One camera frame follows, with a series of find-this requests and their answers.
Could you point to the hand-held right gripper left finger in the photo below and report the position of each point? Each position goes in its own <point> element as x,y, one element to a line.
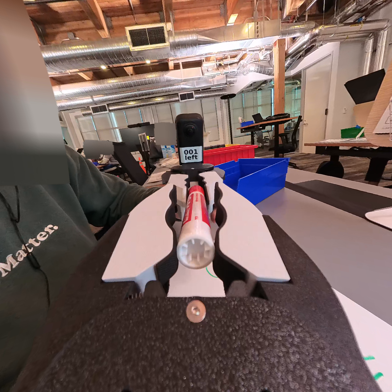
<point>137,242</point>

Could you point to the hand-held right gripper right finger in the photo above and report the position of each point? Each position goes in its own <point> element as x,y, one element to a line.
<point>251,242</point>

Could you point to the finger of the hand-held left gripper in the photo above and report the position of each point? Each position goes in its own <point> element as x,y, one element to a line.
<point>177,179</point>
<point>211,178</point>

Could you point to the blue plastic bin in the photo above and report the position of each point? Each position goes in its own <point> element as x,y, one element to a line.
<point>260,180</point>

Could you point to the red dry erase marker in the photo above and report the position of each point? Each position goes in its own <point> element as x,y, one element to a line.
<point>196,226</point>

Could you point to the small white whiteboard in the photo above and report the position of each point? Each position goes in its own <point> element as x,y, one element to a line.
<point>361,330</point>

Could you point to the person's left forearm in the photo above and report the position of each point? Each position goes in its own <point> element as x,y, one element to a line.
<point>107,190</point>

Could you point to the person's left hand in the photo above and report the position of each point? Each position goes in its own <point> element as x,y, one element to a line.
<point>214,213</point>

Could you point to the blue white cartons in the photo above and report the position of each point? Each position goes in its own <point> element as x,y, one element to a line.
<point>168,151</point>

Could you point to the red plastic bin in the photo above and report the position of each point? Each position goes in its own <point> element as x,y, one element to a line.
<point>229,154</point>

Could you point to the orange traffic cone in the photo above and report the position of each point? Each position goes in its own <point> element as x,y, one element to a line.
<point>141,166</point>

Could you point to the black sign stand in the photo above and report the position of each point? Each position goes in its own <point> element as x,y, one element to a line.
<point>130,162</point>

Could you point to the black floor lamp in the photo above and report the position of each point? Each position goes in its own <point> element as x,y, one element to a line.
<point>229,122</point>

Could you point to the black monitor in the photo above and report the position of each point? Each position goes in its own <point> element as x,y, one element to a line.
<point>131,133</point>

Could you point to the small blue bin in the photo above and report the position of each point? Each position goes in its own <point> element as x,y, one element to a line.
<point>246,123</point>

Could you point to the black laptop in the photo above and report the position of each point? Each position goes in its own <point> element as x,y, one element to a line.
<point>257,117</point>

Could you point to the wooden standing desk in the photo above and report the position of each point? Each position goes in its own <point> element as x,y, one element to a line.
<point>266,121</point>

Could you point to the black office chair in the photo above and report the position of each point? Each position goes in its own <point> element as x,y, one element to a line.
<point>289,137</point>

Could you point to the black bag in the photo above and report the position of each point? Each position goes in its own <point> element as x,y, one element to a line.
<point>277,116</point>

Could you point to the wooden pillar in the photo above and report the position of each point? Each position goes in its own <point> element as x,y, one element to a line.
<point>279,76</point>

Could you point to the wooden desk black legs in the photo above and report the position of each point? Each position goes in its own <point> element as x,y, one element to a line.
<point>337,144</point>

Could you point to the white door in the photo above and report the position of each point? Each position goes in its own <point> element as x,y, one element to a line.
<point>317,92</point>

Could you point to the ceiling air vent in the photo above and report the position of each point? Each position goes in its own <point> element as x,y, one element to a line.
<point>147,36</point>

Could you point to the green plastic bin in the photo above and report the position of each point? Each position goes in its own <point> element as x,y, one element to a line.
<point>352,132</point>

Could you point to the printed instruction sheet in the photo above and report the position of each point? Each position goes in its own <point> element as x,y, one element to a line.
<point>386,121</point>

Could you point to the silver air duct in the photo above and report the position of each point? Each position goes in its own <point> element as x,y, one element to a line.
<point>337,32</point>
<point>122,82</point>
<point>92,53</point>

